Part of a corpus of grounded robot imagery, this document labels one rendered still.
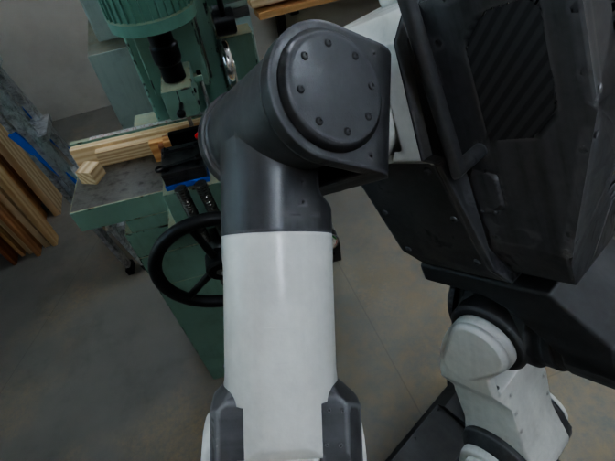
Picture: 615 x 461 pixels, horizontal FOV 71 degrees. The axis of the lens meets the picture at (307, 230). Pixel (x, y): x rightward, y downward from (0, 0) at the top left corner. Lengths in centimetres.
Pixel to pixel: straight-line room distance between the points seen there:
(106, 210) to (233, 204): 77
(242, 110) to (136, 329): 172
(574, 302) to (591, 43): 29
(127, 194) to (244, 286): 77
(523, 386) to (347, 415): 49
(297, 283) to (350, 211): 185
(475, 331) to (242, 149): 40
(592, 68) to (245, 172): 24
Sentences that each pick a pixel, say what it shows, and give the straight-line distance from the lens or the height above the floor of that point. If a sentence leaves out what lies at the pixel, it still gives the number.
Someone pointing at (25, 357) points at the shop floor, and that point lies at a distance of 218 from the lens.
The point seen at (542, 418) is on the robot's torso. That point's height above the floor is 71.
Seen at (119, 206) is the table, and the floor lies 89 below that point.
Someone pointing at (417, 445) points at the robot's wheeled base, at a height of 19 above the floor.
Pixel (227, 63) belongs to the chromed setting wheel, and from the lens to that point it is 114.
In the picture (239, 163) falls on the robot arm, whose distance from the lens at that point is 33.
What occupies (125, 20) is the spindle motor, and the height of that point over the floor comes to 123.
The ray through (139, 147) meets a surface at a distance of 115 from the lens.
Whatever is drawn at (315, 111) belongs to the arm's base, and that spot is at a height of 136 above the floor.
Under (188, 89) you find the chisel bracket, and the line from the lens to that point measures 103.
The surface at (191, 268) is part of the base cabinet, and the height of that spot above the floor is 63.
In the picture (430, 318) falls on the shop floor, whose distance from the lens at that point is 179.
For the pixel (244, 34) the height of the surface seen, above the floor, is 108.
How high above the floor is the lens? 150
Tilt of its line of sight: 46 degrees down
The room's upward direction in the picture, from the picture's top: 9 degrees counter-clockwise
